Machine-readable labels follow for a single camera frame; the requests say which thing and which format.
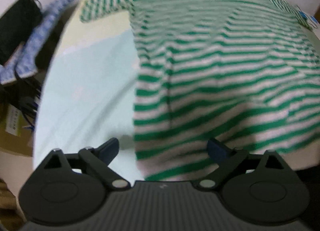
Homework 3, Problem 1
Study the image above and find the black bag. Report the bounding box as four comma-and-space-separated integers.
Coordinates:
0, 0, 43, 66

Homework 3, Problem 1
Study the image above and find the green white striped shirt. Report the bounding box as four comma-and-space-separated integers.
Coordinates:
80, 0, 320, 182

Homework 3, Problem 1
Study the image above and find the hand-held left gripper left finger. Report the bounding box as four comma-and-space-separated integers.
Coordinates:
35, 138, 131, 191

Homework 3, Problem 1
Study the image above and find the cardboard box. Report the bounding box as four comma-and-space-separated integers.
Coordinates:
0, 103, 35, 157

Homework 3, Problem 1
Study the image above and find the blue checkered cloth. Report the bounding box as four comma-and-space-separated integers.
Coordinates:
0, 0, 76, 84

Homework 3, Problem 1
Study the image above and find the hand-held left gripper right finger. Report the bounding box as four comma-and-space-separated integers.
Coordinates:
194, 138, 292, 191

